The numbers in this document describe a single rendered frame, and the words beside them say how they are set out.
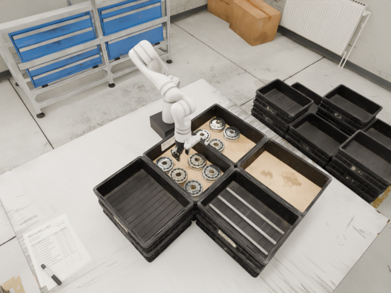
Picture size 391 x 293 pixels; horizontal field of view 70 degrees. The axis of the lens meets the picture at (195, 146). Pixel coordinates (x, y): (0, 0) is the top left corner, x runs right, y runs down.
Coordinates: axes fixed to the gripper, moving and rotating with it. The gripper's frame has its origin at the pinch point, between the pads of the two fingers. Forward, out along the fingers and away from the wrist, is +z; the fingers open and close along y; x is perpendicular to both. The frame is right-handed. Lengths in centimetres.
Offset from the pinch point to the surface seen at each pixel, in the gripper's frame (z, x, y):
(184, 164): 17.3, -4.7, -5.8
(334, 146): 62, 45, -131
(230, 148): 17.2, 6.0, -33.3
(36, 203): 30, -49, 63
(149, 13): 31, -183, -127
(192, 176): 17.3, 4.3, -3.2
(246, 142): 17.2, 9.9, -44.0
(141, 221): 17.4, 5.3, 32.4
